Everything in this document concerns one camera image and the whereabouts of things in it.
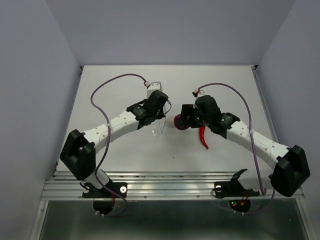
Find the clear zip top bag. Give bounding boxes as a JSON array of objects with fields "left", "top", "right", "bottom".
[{"left": 150, "top": 116, "right": 167, "bottom": 137}]

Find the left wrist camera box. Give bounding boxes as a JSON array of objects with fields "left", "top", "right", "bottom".
[{"left": 145, "top": 81, "right": 163, "bottom": 99}]

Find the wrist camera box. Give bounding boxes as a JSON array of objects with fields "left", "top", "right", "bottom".
[
  {"left": 192, "top": 88, "right": 207, "bottom": 99},
  {"left": 145, "top": 81, "right": 163, "bottom": 99}
]

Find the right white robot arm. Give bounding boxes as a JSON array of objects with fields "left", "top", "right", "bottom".
[{"left": 173, "top": 95, "right": 311, "bottom": 199}]

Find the red chili pepper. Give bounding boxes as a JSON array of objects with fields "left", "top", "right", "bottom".
[{"left": 198, "top": 126, "right": 209, "bottom": 150}]

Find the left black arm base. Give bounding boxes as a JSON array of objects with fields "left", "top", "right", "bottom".
[{"left": 79, "top": 169, "right": 128, "bottom": 218}]

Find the purple onion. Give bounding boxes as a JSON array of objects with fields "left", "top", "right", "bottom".
[{"left": 174, "top": 114, "right": 190, "bottom": 131}]

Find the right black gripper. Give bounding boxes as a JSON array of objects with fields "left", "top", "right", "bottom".
[{"left": 176, "top": 104, "right": 211, "bottom": 128}]

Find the aluminium mounting rail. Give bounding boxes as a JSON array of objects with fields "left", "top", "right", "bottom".
[{"left": 41, "top": 171, "right": 306, "bottom": 201}]

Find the white radish with leaves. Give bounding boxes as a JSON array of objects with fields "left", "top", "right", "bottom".
[{"left": 166, "top": 116, "right": 175, "bottom": 128}]

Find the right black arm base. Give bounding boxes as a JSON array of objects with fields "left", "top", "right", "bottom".
[{"left": 211, "top": 168, "right": 260, "bottom": 215}]

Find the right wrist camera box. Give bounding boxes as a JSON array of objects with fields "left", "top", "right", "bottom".
[{"left": 192, "top": 88, "right": 207, "bottom": 99}]

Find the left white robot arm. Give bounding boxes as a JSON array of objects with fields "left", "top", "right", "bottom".
[{"left": 59, "top": 90, "right": 169, "bottom": 197}]

